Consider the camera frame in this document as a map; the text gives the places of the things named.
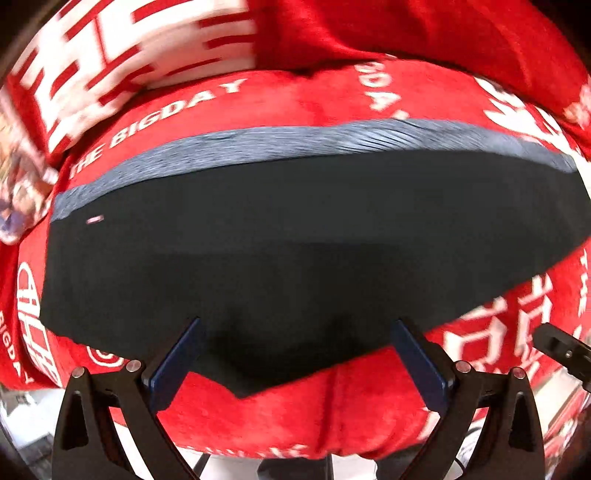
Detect red printed sofa cover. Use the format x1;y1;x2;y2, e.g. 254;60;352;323
0;59;591;462

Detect person's legs in dark trousers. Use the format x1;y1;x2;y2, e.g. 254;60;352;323
256;455;384;480

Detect red and white printed pillow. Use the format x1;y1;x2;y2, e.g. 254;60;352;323
9;0;259;155

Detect red patterned cloth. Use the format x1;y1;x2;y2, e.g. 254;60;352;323
538;385;591;476

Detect colourful printed cushion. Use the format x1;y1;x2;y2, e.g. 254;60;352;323
0;88;61;245

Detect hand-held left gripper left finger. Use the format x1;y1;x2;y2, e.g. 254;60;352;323
51;316;207;480

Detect black pants with patterned waistband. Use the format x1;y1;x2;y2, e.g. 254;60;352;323
39;117;591;400

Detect red sofa back cushion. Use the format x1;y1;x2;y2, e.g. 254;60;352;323
249;0;591;126

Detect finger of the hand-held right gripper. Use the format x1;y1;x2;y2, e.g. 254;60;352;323
532;322;591;394

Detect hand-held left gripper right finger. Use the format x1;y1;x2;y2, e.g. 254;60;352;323
390;318;546;480

